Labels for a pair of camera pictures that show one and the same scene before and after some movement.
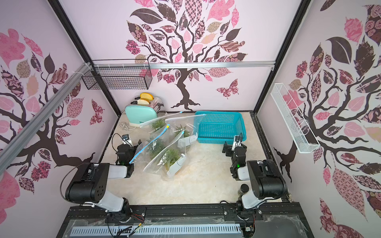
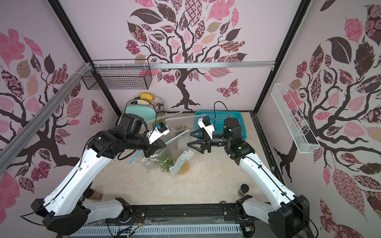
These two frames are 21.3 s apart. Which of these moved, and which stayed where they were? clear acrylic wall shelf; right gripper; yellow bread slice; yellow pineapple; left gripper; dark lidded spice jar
Moved: right gripper; left gripper; yellow pineapple
Stayed: yellow bread slice; dark lidded spice jar; clear acrylic wall shelf
